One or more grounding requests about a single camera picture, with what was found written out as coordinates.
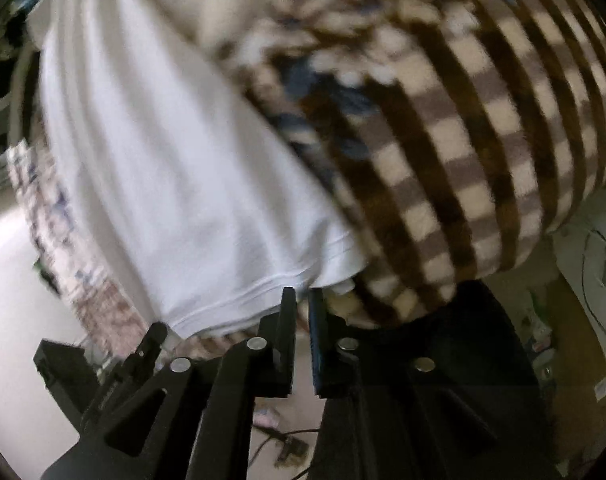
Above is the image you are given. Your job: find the faded floral bed sheet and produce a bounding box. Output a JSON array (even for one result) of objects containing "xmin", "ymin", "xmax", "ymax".
[{"xmin": 6, "ymin": 140, "xmax": 156, "ymax": 361}]

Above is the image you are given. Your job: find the cardboard box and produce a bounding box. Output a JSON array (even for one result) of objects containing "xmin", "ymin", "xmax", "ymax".
[{"xmin": 545, "ymin": 272, "xmax": 606, "ymax": 463}]

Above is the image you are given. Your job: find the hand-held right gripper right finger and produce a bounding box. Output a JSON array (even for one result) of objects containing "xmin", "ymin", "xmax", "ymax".
[{"xmin": 308, "ymin": 288, "xmax": 504, "ymax": 480}]

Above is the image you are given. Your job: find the white sheet with black cable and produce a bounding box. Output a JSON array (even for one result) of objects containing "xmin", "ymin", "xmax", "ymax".
[{"xmin": 553, "ymin": 192, "xmax": 606, "ymax": 356}]

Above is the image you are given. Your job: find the black floor cable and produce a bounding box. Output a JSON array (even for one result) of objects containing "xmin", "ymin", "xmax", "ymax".
[{"xmin": 249, "ymin": 427, "xmax": 320, "ymax": 480}]

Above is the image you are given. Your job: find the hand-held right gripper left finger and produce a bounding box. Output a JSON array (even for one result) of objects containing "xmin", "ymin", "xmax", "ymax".
[{"xmin": 40, "ymin": 287, "xmax": 298, "ymax": 480}]

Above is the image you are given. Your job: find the brown cream checked blanket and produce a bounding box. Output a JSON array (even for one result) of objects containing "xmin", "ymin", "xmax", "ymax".
[{"xmin": 133, "ymin": 0, "xmax": 606, "ymax": 333}]

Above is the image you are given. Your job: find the white t-shirt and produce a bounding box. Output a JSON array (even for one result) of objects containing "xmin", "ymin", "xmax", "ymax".
[{"xmin": 26, "ymin": 0, "xmax": 370, "ymax": 341}]

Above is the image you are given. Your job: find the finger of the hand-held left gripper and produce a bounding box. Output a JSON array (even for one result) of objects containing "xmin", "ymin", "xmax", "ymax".
[{"xmin": 81, "ymin": 321, "xmax": 170, "ymax": 433}]

